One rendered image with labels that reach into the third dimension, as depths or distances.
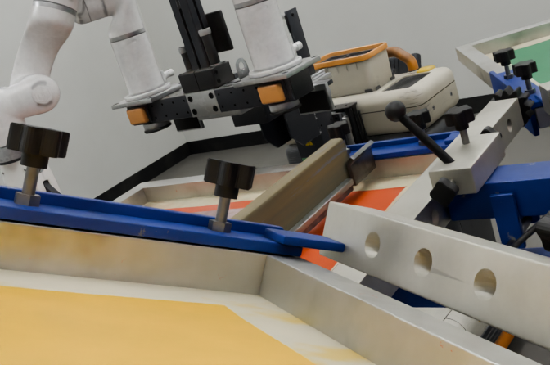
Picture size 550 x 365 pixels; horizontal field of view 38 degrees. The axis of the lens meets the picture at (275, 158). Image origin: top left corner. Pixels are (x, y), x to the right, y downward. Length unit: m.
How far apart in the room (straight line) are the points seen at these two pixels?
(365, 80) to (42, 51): 1.04
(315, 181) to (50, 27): 0.62
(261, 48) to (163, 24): 4.59
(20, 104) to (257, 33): 0.53
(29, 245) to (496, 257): 0.33
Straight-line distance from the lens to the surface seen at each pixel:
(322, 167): 1.29
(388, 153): 1.40
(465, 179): 1.00
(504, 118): 1.31
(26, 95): 1.54
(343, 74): 2.37
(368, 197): 1.35
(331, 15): 5.48
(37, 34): 1.62
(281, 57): 1.76
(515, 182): 1.02
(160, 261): 0.63
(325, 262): 1.15
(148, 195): 1.77
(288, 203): 1.20
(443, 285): 0.58
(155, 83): 2.07
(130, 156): 6.09
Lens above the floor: 1.40
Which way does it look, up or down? 15 degrees down
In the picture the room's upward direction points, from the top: 18 degrees counter-clockwise
